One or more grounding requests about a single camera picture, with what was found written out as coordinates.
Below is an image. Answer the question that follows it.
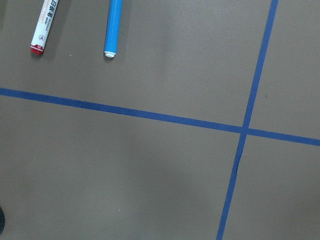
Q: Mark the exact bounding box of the blue highlighter pen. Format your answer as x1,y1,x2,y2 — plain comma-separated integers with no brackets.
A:
104,0,123,58

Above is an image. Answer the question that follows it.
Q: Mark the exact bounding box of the red capped white marker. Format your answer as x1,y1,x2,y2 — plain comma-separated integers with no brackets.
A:
30,0,59,56

